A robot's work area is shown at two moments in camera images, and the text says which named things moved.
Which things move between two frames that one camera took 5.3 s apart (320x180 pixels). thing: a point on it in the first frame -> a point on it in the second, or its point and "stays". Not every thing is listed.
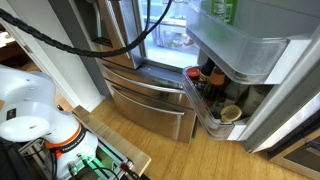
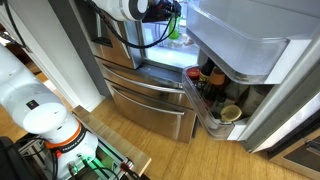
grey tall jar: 255,95 stays
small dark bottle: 217,106 stays
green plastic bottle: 225,10 -> 174,33
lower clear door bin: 218,100 stays
